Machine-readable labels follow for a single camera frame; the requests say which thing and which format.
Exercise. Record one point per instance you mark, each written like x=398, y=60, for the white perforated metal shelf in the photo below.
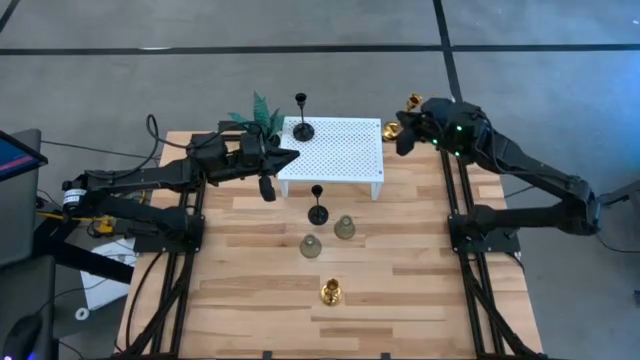
x=340, y=155

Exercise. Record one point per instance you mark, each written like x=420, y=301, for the white paper sheets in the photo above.
x=107, y=280

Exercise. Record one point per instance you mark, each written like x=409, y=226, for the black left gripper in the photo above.
x=225, y=157

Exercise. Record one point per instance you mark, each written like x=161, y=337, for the black desk leg bar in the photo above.
x=85, y=260

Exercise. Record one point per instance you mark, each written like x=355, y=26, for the computer monitor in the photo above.
x=15, y=157

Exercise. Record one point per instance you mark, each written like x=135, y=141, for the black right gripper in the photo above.
x=455, y=127

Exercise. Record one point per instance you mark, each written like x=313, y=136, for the green artificial plant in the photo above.
x=261, y=112

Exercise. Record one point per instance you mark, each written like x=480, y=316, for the black aluminium table frame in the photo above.
x=182, y=295

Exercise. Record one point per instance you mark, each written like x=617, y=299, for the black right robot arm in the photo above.
x=540, y=175

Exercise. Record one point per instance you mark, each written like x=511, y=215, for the black computer mouse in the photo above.
x=21, y=339

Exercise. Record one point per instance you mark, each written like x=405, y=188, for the white tape roll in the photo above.
x=82, y=314

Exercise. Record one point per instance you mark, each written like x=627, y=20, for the tall black candlestick holder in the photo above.
x=318, y=215
x=303, y=132

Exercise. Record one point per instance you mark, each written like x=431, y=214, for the tall gold candlestick holder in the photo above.
x=391, y=131
x=331, y=293

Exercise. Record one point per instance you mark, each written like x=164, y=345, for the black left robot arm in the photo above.
x=140, y=200

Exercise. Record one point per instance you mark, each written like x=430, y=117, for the yellow clamp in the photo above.
x=105, y=225

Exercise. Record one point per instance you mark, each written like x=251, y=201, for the grey chair base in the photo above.
x=622, y=195

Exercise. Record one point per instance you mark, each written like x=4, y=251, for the green ribbed glass candle holder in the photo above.
x=310, y=246
x=344, y=228

